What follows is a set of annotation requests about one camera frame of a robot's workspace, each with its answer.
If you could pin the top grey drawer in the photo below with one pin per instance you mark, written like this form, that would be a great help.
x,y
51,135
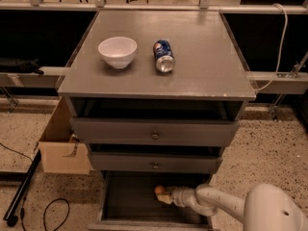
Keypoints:
x,y
154,132

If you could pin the black bar on floor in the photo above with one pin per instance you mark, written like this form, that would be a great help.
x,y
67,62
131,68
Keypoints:
x,y
24,179

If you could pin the grey drawer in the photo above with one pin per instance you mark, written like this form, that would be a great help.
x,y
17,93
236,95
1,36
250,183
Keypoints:
x,y
129,203
154,132
154,162

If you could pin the white bowl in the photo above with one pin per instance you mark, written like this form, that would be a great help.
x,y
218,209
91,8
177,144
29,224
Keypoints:
x,y
118,52

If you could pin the orange fruit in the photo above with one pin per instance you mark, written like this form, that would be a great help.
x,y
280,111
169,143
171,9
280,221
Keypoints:
x,y
160,190

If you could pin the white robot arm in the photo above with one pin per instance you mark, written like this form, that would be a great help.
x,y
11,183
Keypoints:
x,y
265,207

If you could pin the cardboard box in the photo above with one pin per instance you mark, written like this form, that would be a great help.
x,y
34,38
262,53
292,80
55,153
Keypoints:
x,y
61,151

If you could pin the metal frame rail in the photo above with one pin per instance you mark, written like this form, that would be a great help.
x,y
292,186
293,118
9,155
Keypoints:
x,y
154,5

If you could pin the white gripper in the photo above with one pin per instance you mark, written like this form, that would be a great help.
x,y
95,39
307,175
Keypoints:
x,y
177,196

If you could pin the black object on rail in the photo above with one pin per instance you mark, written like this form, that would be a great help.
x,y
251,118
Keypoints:
x,y
9,65

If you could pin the middle grey drawer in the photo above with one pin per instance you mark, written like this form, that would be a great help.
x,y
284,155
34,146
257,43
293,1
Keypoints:
x,y
154,162

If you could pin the blue soda can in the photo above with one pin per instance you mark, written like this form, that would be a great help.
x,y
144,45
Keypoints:
x,y
165,61

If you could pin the grey drawer cabinet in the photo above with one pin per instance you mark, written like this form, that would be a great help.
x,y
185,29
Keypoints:
x,y
156,97

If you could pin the bottom grey drawer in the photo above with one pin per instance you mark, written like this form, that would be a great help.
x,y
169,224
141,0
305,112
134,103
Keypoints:
x,y
129,203

